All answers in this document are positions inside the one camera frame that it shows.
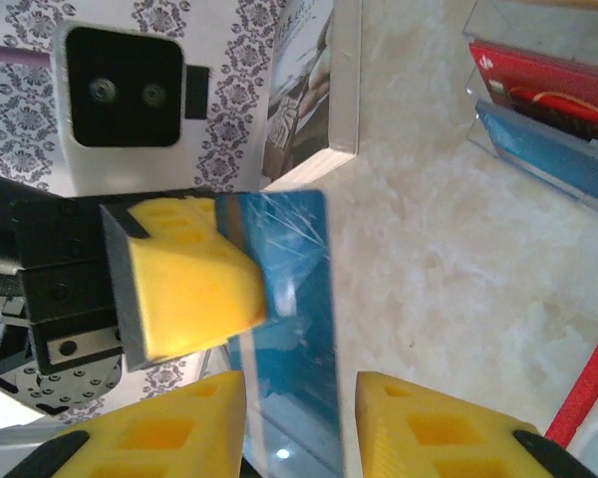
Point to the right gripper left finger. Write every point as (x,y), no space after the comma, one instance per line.
(169,438)

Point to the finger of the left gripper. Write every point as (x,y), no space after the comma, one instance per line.
(189,289)

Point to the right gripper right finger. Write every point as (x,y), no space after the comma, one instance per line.
(428,443)

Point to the blue credit card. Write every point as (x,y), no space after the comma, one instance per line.
(299,239)

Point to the red card holder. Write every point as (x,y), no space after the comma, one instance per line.
(588,378)

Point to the blue card in stand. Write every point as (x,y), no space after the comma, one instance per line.
(553,159)

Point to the red card in stand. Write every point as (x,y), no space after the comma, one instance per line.
(553,74)

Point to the clear acrylic card stand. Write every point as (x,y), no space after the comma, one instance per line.
(503,30)

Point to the white photo book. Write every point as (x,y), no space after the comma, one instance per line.
(344,99)

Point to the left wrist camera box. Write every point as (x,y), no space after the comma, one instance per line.
(124,84)

